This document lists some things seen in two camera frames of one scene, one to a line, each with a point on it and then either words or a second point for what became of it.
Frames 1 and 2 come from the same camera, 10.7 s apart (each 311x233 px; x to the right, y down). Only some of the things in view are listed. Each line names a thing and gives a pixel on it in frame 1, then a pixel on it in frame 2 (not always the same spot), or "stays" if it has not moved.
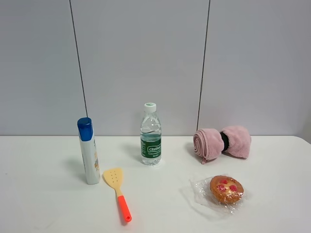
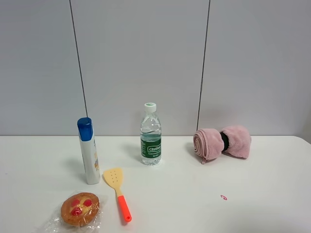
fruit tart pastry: (226, 192) to (79, 211)
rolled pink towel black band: (209, 143) stays
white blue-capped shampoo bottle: (86, 128) stays
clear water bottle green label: (150, 136) stays
